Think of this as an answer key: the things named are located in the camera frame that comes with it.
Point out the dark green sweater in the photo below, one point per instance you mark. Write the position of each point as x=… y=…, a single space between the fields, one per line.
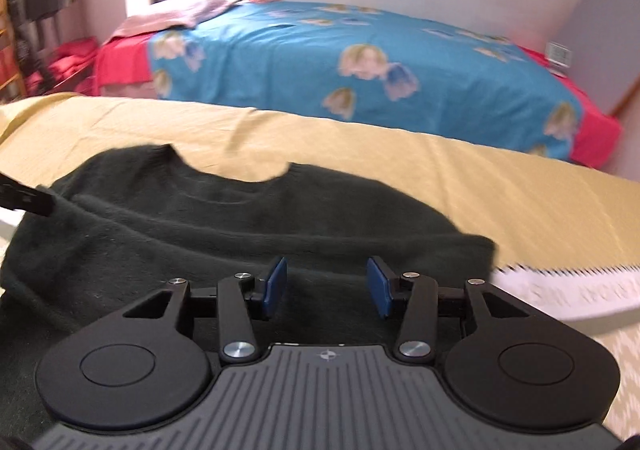
x=200 y=230

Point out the blue printed blanket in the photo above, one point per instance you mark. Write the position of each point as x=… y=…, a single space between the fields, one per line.
x=350 y=60

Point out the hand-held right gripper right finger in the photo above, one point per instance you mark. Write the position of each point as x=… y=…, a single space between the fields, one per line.
x=378 y=286

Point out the small white digital clock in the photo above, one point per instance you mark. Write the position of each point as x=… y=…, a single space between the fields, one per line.
x=558 y=54

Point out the pink towel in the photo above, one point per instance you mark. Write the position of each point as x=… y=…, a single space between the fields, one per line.
x=165 y=16

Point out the pile of red clothes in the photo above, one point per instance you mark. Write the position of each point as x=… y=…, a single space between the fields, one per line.
x=70 y=63

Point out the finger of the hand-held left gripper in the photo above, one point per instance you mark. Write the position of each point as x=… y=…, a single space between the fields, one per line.
x=30 y=199

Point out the grey board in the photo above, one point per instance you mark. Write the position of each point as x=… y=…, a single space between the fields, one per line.
x=602 y=40

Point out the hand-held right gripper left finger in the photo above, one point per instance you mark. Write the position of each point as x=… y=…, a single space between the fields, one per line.
x=276 y=282

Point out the yellow bed sheet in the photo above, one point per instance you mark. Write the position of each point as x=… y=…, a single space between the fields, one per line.
x=450 y=190

